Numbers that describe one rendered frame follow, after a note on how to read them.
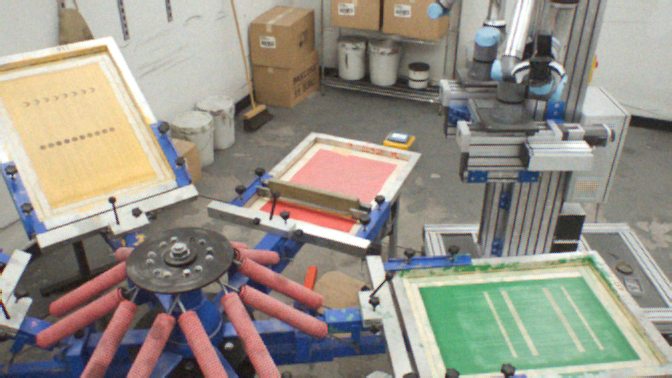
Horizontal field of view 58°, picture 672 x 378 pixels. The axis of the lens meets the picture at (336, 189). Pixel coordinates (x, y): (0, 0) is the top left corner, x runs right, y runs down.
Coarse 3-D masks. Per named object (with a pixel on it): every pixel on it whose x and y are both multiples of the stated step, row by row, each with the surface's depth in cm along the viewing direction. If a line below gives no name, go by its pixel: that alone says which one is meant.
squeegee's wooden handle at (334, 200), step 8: (272, 184) 255; (280, 184) 253; (288, 184) 252; (296, 184) 252; (272, 192) 257; (280, 192) 256; (288, 192) 254; (296, 192) 252; (304, 192) 250; (312, 192) 248; (320, 192) 247; (328, 192) 247; (336, 192) 247; (304, 200) 252; (312, 200) 251; (320, 200) 249; (328, 200) 247; (336, 200) 245; (344, 200) 244; (352, 200) 242; (336, 208) 247; (344, 208) 246; (352, 208) 244
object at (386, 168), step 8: (360, 160) 291; (368, 160) 291; (376, 160) 291; (368, 168) 285; (376, 168) 285; (384, 168) 285; (392, 168) 285; (384, 176) 279; (376, 184) 272; (368, 192) 267; (376, 192) 267; (360, 200) 261; (368, 200) 261; (312, 216) 251; (320, 216) 251; (328, 216) 251; (336, 216) 251; (320, 224) 246; (328, 224) 246; (336, 224) 246; (344, 224) 246; (352, 224) 246
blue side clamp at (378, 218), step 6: (384, 204) 250; (372, 210) 246; (378, 210) 246; (384, 210) 245; (372, 216) 242; (378, 216) 241; (384, 216) 247; (372, 222) 239; (378, 222) 241; (360, 228) 236; (372, 228) 235; (378, 228) 242; (360, 234) 232; (366, 234) 230; (372, 234) 236; (372, 240) 238
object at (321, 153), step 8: (320, 152) 298; (328, 152) 298; (312, 160) 291; (320, 160) 291; (336, 160) 291; (344, 160) 291; (352, 160) 291; (304, 168) 285; (312, 168) 285; (296, 176) 279; (304, 176) 279; (272, 200) 261; (264, 208) 256; (280, 208) 256; (288, 208) 256; (296, 208) 256; (304, 208) 256; (296, 216) 251; (304, 216) 251
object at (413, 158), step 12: (312, 132) 309; (300, 144) 298; (312, 144) 304; (336, 144) 303; (348, 144) 300; (360, 144) 298; (372, 144) 298; (288, 156) 288; (300, 156) 294; (396, 156) 292; (408, 156) 289; (420, 156) 288; (276, 168) 278; (288, 168) 284; (408, 168) 278; (396, 180) 269; (396, 192) 261; (252, 204) 258
